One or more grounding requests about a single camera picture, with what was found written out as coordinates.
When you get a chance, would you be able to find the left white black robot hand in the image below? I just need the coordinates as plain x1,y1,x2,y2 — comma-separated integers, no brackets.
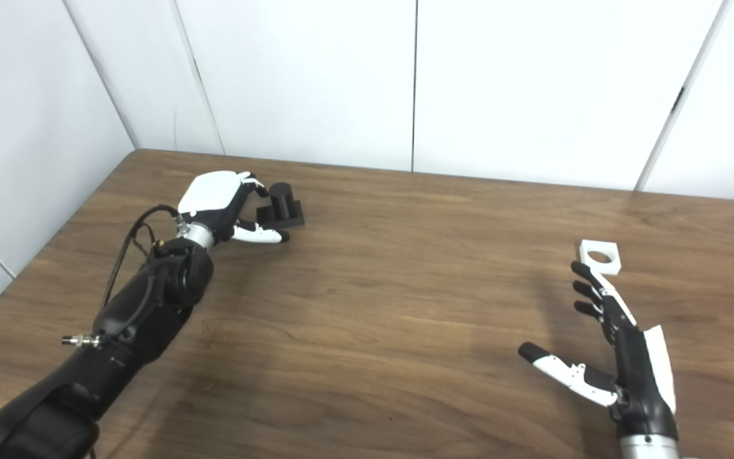
177,170,291,245

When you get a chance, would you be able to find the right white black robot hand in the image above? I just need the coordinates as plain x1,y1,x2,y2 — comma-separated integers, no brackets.
517,260,680,442

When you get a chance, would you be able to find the black peg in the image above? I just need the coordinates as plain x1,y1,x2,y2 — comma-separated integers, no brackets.
256,182,306,230

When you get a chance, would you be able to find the white square piece with hole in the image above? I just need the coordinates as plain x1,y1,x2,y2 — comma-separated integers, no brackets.
578,239,624,276

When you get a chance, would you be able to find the thin left wrist wire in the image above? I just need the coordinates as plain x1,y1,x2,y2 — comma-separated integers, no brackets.
126,220,165,332

